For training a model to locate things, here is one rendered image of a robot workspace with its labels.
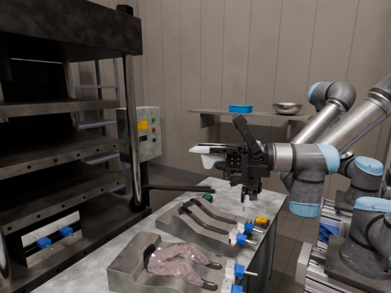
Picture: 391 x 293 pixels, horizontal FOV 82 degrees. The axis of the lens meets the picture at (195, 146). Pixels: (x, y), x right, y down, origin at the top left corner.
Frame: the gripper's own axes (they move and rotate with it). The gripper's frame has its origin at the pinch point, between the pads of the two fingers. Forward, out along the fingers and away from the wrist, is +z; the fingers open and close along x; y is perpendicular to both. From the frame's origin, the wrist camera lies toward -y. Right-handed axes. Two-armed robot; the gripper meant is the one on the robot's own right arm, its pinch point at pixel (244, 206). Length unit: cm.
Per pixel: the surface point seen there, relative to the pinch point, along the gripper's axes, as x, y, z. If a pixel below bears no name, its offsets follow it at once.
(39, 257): -68, -78, 20
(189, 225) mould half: -17.1, -23.4, 10.4
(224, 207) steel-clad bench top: 26.9, -23.8, 20.9
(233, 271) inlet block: -30.0, 7.4, 14.0
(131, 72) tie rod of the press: -7, -72, -69
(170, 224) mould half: -17.7, -36.1, 14.4
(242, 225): -2.5, 0.5, 9.9
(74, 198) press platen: -46, -79, -2
